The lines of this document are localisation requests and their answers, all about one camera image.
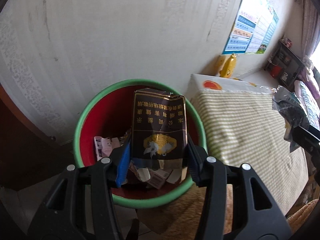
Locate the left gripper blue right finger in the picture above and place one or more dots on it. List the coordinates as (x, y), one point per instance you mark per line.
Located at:
(194, 157)

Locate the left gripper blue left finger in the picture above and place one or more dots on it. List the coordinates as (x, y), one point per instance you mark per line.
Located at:
(123, 164)

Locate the pink white carton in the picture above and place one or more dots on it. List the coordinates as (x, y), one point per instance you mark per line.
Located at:
(105, 146)

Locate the dark brown cigarette box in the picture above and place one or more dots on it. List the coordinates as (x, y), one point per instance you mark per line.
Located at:
(159, 131)

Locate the green red trash bin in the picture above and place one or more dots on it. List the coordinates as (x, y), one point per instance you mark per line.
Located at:
(110, 114)

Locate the bed with plaid quilt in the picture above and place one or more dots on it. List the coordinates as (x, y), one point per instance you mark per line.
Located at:
(308, 102)

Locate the dark metal shelf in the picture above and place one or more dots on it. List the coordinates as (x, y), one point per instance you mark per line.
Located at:
(284, 66)

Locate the yellow duck stool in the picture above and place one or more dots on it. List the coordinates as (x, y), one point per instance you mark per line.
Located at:
(225, 65)

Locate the green number chart poster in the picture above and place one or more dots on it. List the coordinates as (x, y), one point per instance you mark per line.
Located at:
(269, 33)

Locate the white chart poster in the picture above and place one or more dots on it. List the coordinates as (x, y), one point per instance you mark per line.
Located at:
(264, 13)

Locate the pinyin wall poster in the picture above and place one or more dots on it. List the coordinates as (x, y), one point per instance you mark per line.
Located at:
(241, 34)

